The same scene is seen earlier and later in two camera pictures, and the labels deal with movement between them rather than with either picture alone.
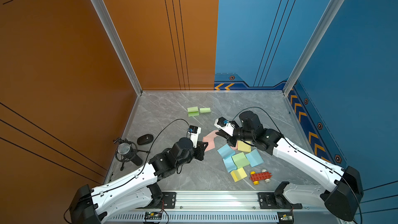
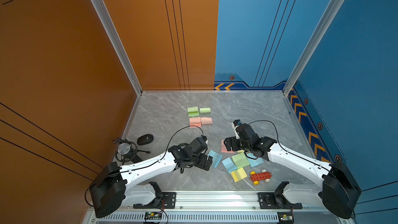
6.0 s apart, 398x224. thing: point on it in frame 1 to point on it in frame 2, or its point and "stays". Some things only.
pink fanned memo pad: (209, 139) to (195, 121)
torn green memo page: (205, 110) stays
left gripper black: (200, 152) to (202, 164)
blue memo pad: (226, 151) to (216, 158)
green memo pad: (193, 111) stays
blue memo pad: (230, 164) stays
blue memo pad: (254, 158) stays
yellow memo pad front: (238, 175) stays
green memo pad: (240, 160) stays
